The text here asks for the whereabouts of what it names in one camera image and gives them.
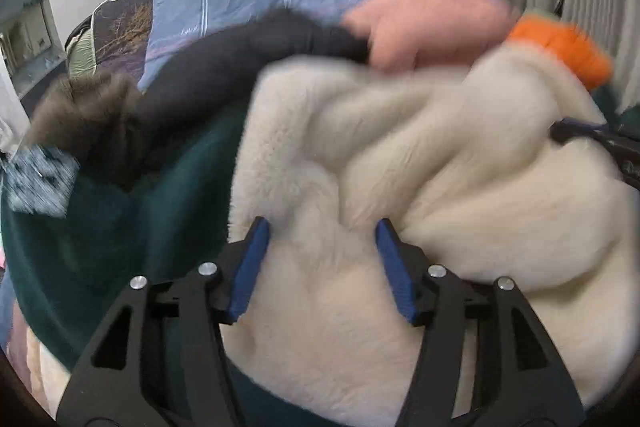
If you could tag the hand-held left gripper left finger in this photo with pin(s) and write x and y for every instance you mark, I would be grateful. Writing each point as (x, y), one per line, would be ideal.
(250, 267)

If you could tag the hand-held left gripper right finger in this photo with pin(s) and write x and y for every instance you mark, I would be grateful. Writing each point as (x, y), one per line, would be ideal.
(395, 267)

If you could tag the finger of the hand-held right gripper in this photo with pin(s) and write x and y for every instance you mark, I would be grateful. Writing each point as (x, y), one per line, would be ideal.
(585, 133)

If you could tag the dark green fleece-lined sweatshirt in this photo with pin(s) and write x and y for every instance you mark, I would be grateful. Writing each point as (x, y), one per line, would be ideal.
(400, 157)

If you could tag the orange puffer jacket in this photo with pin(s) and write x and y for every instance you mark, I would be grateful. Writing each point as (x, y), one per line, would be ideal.
(565, 44)

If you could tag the pink quilted garment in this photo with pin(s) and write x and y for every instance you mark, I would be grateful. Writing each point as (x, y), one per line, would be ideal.
(435, 22)

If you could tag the black puffer jacket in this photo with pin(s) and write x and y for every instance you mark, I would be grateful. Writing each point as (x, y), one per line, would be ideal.
(225, 62)

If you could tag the blue white patterned cloth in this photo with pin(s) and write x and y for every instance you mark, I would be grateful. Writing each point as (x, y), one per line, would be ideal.
(40, 179)

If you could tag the brown fleece garment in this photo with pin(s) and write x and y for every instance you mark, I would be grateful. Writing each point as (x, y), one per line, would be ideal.
(85, 107)

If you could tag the pale green pillow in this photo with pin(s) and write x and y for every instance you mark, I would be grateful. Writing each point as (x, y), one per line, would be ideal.
(82, 52)

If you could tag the dark tree-print pillow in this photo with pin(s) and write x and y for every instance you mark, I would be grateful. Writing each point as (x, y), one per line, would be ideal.
(125, 22)

